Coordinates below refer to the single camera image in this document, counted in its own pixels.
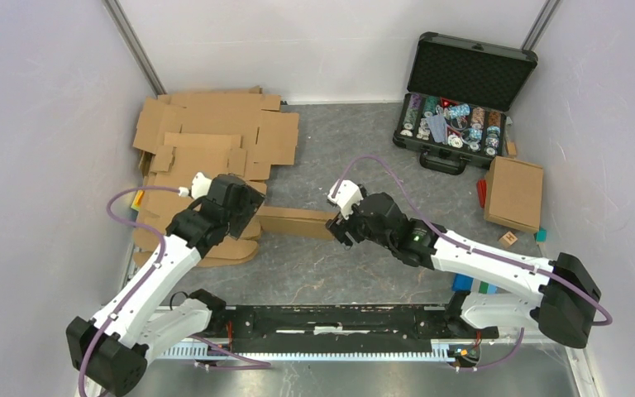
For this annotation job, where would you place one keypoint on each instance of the teal cube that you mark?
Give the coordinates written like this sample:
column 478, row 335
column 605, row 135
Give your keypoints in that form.
column 541, row 235

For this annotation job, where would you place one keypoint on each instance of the cardboard box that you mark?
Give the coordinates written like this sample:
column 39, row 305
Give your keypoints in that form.
column 295, row 222
column 514, row 194

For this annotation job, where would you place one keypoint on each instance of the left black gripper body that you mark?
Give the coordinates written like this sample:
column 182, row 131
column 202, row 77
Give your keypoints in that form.
column 250, row 202

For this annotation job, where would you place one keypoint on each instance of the blue block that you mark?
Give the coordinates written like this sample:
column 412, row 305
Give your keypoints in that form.
column 464, row 284

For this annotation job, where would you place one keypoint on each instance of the black poker chip case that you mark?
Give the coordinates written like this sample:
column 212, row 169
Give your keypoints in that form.
column 458, row 94

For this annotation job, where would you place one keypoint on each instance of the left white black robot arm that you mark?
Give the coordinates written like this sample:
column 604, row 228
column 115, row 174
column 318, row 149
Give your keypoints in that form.
column 115, row 346

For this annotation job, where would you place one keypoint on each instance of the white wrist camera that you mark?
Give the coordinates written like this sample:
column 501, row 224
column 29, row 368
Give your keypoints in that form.
column 345, row 195
column 200, row 186

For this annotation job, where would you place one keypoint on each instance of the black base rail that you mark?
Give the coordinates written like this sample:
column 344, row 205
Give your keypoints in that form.
column 352, row 328

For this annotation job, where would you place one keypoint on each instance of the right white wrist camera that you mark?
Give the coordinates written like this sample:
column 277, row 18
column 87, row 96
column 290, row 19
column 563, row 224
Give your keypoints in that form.
column 345, row 195

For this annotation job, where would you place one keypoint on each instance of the red object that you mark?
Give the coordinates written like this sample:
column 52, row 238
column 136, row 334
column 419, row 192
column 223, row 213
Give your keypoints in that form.
column 481, row 189

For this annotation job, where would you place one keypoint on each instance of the wooden letter block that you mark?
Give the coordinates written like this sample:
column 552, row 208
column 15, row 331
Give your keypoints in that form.
column 508, row 239

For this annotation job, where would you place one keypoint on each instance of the folded cardboard box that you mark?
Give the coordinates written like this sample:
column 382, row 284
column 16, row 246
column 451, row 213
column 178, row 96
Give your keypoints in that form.
column 514, row 194

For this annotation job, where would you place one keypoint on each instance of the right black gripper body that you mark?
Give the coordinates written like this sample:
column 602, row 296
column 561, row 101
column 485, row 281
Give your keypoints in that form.
column 363, row 231

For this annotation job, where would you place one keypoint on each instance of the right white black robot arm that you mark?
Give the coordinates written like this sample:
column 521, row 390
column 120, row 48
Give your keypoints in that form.
column 558, row 296

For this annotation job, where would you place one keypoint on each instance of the orange yellow block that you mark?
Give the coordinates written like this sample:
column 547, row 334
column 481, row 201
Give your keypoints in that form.
column 136, row 201

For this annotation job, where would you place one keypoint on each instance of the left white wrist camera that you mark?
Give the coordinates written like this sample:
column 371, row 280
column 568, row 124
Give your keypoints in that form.
column 200, row 186

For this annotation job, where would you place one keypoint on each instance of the stack of flat cardboard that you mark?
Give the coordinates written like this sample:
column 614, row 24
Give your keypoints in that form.
column 239, row 132

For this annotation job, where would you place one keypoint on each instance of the small brown wooden block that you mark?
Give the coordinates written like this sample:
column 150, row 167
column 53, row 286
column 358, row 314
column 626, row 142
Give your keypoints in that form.
column 511, row 149

